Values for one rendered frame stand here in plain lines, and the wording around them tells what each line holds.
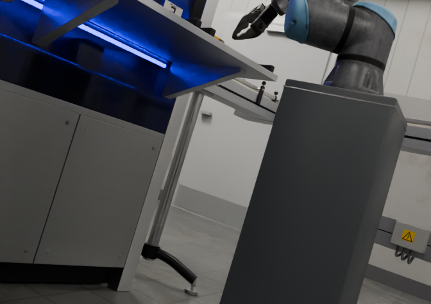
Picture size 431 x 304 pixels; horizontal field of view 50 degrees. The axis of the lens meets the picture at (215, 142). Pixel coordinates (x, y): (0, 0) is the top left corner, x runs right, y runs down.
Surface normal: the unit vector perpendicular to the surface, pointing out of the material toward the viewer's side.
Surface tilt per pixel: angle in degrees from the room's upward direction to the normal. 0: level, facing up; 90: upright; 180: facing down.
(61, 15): 90
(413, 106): 90
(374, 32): 90
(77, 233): 90
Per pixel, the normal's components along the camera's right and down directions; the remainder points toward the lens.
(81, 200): 0.70, 0.18
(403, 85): -0.45, -0.18
